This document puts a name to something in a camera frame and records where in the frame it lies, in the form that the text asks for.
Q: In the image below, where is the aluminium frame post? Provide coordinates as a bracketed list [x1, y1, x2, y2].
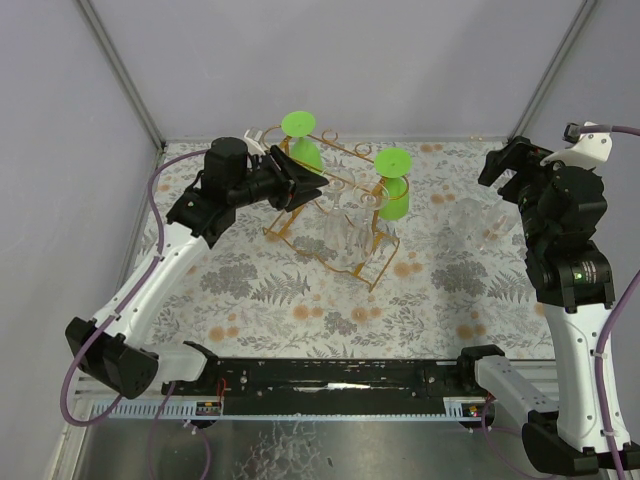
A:
[73, 0, 166, 151]
[506, 0, 600, 140]

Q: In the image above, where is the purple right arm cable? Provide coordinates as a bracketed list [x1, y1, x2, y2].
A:
[479, 122, 640, 480]

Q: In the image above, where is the green wine glass right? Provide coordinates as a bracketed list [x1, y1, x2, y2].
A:
[374, 147, 412, 221]

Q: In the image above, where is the green wine glass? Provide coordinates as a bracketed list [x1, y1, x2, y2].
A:
[374, 147, 412, 221]
[281, 111, 324, 173]

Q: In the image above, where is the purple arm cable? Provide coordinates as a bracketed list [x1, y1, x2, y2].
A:
[59, 147, 211, 426]
[479, 122, 640, 480]

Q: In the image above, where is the aluminium frame post left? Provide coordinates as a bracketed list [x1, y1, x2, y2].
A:
[73, 0, 166, 151]

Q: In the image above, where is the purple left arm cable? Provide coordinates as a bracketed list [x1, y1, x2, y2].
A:
[59, 147, 211, 426]

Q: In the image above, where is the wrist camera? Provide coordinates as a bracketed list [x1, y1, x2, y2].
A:
[243, 127, 269, 156]
[542, 122, 612, 170]

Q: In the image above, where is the green wine glass left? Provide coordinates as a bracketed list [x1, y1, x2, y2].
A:
[281, 111, 324, 173]

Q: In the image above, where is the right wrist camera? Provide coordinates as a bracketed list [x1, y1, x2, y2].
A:
[542, 122, 612, 170]

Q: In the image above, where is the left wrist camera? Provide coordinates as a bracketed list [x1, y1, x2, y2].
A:
[243, 127, 269, 156]

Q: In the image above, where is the aluminium frame post right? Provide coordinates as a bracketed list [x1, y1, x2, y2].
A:
[506, 0, 600, 140]

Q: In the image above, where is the floral patterned table cloth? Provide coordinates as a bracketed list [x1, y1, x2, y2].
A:
[147, 140, 553, 359]

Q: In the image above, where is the gold wire wine glass rack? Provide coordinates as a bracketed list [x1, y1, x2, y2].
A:
[254, 116, 412, 291]

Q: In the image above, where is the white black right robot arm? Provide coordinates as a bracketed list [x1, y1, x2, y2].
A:
[473, 132, 639, 477]

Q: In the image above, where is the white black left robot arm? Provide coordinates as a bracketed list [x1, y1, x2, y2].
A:
[65, 137, 328, 399]

